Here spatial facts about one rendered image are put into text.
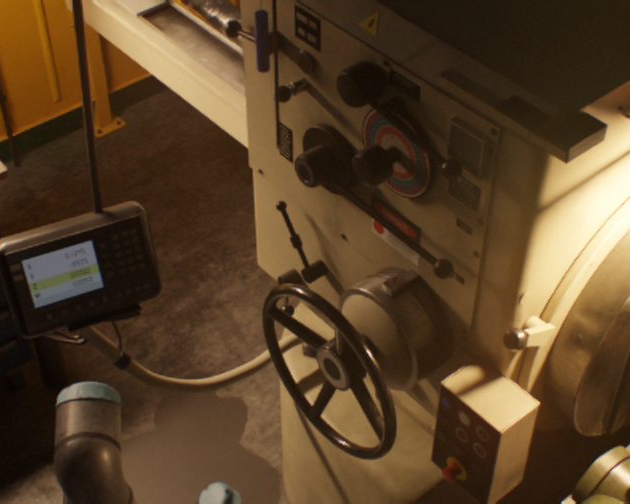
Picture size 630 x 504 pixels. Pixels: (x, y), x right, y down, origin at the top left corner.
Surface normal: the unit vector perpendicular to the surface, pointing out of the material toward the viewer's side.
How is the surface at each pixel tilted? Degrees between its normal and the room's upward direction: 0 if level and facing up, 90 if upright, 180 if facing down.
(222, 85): 0
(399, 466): 0
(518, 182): 90
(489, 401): 0
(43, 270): 71
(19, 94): 90
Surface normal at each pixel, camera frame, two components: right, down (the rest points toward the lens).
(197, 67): 0.00, -0.73
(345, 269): -0.77, 0.44
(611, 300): -0.56, -0.17
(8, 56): 0.65, 0.53
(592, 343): -0.70, 0.11
